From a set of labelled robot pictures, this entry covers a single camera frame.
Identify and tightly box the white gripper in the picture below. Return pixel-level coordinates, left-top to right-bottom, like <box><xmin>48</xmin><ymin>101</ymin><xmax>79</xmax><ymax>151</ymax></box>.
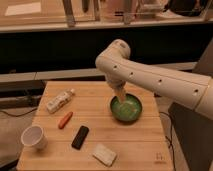
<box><xmin>107</xmin><ymin>79</ymin><xmax>126</xmax><ymax>103</ymax></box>

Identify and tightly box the white plastic bottle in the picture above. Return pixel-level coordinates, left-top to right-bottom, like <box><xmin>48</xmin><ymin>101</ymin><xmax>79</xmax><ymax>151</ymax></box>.
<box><xmin>46</xmin><ymin>89</ymin><xmax>75</xmax><ymax>114</ymax></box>

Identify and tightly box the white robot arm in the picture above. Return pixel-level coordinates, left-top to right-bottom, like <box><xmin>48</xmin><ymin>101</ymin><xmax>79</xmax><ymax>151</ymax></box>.
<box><xmin>95</xmin><ymin>39</ymin><xmax>213</xmax><ymax>120</ymax></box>

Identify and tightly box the green ceramic bowl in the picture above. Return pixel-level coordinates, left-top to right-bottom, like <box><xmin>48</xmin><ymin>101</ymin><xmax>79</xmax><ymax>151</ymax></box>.
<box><xmin>110</xmin><ymin>93</ymin><xmax>143</xmax><ymax>122</ymax></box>

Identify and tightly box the black rectangular block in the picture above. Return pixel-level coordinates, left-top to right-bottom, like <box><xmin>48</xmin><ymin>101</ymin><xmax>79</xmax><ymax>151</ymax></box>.
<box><xmin>71</xmin><ymin>126</ymin><xmax>89</xmax><ymax>150</ymax></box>

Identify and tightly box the white sponge block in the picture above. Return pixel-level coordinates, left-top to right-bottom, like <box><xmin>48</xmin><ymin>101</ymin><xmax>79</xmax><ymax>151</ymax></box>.
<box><xmin>92</xmin><ymin>144</ymin><xmax>117</xmax><ymax>167</ymax></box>

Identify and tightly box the white paper cup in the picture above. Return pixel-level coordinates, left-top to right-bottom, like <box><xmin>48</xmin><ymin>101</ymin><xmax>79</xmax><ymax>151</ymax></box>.
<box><xmin>21</xmin><ymin>125</ymin><xmax>47</xmax><ymax>150</ymax></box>

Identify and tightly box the black cable beside table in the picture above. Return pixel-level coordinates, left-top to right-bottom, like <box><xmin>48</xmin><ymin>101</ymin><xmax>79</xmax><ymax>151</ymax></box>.
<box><xmin>159</xmin><ymin>111</ymin><xmax>178</xmax><ymax>171</ymax></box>

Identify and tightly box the black cable on floor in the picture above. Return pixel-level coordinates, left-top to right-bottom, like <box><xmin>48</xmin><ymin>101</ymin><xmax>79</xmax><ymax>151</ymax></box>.
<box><xmin>0</xmin><ymin>107</ymin><xmax>38</xmax><ymax>118</ymax></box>

